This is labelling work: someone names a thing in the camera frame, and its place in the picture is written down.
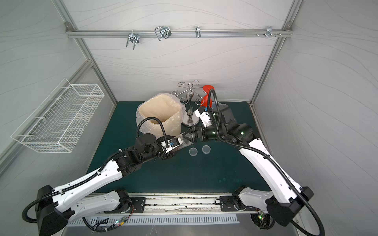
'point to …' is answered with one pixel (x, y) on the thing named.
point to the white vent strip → (158, 219)
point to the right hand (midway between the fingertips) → (189, 134)
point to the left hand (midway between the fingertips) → (174, 141)
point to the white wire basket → (58, 125)
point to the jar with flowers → (183, 144)
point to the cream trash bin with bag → (169, 108)
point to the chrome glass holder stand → (189, 93)
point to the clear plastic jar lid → (193, 151)
